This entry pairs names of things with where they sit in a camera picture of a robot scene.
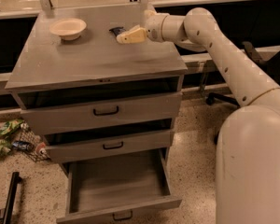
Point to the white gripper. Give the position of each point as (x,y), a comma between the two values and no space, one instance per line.
(153,27)

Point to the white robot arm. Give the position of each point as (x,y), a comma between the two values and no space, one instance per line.
(247,178)

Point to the grey top drawer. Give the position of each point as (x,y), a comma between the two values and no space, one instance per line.
(78,117)

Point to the grey drawer cabinet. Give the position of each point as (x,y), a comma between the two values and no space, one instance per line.
(93,68)

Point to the grey middle drawer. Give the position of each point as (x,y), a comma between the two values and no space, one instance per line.
(91,149)

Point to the grey open bottom drawer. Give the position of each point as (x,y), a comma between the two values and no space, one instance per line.
(99,187)

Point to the white paper bowl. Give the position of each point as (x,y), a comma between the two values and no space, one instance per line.
(68,29)

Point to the black office chair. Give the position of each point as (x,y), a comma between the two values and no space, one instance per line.
(257,94)

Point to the red white can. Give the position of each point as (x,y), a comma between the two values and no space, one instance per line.
(41,149)

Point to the blue soda can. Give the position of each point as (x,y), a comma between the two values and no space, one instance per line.
(23,146)

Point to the green chip bag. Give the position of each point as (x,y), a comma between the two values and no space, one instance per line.
(10,127)

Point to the black metal stand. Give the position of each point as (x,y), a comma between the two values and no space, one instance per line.
(15,181)

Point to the black top drawer handle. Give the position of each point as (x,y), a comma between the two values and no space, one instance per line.
(100,113)

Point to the black drawer handle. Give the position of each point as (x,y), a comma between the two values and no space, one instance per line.
(121,216)
(113,146)
(100,113)

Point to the black middle drawer handle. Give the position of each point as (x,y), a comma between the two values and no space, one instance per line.
(113,146)

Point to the black bottom drawer handle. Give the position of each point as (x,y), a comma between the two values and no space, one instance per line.
(121,216)

